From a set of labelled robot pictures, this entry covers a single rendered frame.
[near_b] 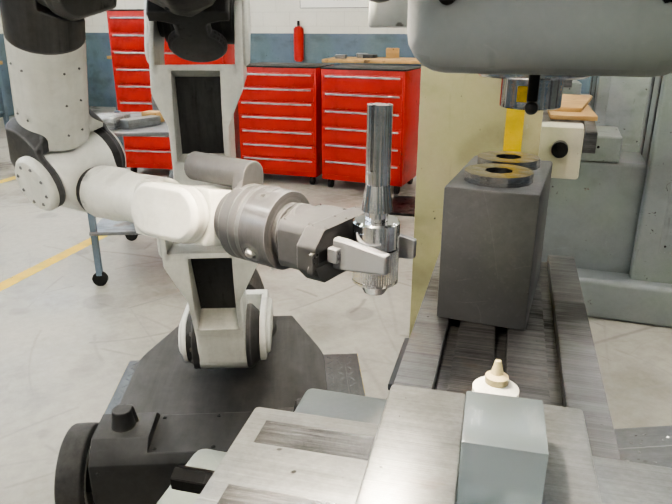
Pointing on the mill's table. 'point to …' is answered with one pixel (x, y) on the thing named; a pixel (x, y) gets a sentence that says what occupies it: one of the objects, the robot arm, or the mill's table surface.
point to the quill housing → (543, 36)
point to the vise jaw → (415, 449)
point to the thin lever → (532, 94)
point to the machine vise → (587, 473)
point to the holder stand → (493, 238)
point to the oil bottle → (496, 382)
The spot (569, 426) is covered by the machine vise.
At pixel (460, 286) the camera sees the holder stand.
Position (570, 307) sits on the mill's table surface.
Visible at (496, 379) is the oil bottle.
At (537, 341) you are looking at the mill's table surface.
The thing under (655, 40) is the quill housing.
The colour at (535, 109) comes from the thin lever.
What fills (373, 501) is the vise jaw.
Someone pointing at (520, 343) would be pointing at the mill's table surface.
